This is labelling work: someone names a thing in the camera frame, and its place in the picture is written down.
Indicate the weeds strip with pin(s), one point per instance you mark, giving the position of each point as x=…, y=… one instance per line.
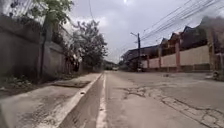
x=16, y=83

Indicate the grey concrete road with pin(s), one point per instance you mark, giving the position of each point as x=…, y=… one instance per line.
x=143, y=106

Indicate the dark leafy tree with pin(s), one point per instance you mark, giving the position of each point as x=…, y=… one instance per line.
x=88, y=45

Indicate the utility pole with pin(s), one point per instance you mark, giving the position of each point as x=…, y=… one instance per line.
x=139, y=50

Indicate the grey concrete wall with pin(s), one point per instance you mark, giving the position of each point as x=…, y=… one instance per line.
x=20, y=53

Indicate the row of houses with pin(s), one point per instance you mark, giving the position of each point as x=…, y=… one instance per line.
x=186, y=36

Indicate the building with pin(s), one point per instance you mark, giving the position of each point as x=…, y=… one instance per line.
x=138, y=55

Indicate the green tree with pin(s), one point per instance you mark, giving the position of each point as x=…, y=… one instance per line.
x=50, y=13

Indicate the beige wall with red posts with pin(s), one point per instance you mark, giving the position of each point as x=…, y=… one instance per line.
x=186, y=58

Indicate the grey concrete sidewalk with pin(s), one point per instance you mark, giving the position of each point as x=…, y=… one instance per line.
x=36, y=103

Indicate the concrete kerb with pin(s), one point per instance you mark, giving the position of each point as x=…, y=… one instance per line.
x=71, y=101

